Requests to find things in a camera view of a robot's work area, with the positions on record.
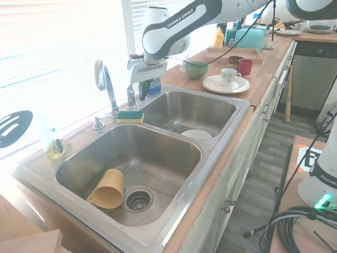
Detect black tripod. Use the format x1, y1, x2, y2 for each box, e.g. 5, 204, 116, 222
313, 104, 337, 138

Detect chrome sink sprayer knob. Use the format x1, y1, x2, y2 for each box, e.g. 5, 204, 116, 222
92, 115, 106, 131

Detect white kitchen base cabinets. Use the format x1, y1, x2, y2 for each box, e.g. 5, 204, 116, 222
163, 42, 298, 253

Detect wooden baseball bat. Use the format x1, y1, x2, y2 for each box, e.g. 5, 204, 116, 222
283, 64, 294, 123

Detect chrome faucet handle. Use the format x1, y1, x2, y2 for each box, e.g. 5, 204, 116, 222
125, 84, 138, 110

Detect green bowl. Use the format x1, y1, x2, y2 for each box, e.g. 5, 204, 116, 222
183, 60, 210, 80

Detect blue Dawn soap bottle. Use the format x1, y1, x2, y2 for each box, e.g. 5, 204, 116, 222
147, 75, 162, 95

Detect yellow mustard bottle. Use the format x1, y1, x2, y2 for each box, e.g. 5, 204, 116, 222
212, 26, 225, 49

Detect printed marker tag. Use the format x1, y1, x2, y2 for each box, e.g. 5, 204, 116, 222
296, 147, 323, 172

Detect steel dishwasher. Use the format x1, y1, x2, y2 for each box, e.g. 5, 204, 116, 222
279, 41, 337, 118

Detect yellow plastic cup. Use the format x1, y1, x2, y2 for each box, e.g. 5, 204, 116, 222
86, 168, 125, 210

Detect brown bowl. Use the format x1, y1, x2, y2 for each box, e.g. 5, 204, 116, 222
227, 55, 244, 71

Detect stainless steel double sink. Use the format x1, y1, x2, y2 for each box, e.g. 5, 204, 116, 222
12, 83, 251, 251

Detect black slotted spatula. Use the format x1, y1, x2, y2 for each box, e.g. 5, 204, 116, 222
0, 110, 34, 149

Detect white patterned tea cup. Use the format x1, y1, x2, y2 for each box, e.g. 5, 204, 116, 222
220, 67, 242, 87

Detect stack of dark plates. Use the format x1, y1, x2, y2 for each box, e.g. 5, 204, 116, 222
309, 24, 333, 34

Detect clear wine glass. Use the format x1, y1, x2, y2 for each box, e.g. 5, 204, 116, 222
179, 50, 192, 73

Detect black stand pole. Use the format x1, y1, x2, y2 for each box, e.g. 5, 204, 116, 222
271, 0, 277, 42

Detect steel drain strainer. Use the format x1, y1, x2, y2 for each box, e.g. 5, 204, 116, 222
123, 186, 155, 213

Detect clear yellow soap bottle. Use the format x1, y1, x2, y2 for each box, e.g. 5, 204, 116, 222
39, 113, 67, 160

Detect stack of white plates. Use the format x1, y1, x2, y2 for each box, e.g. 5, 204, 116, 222
275, 28, 303, 37

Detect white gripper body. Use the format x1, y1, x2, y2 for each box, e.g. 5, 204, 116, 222
128, 58, 169, 84

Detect yellow green sponge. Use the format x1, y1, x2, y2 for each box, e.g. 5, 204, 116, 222
116, 110, 145, 125

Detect black camera cable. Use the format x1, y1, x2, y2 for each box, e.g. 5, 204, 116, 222
165, 0, 276, 65

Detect white window blind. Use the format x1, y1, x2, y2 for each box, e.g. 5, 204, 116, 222
122, 0, 151, 55

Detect wooden serving tray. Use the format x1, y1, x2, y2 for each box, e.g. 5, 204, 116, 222
205, 47, 264, 65

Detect white bowl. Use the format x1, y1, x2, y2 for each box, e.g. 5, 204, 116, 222
180, 129, 213, 141

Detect teal toaster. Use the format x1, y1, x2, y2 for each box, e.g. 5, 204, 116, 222
235, 27, 270, 52

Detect red cup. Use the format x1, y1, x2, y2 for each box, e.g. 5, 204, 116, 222
238, 59, 254, 76

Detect wooden robot mount table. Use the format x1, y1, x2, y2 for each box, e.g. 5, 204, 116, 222
268, 134, 337, 253

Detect chrome gooseneck faucet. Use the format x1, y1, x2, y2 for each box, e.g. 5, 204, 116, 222
94, 59, 121, 118

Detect white dinner plate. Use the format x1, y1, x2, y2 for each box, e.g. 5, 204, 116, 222
202, 74, 251, 95

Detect grey coiled cable bundle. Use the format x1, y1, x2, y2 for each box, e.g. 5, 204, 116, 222
259, 205, 337, 253

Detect green box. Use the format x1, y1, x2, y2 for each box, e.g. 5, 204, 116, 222
225, 28, 238, 47

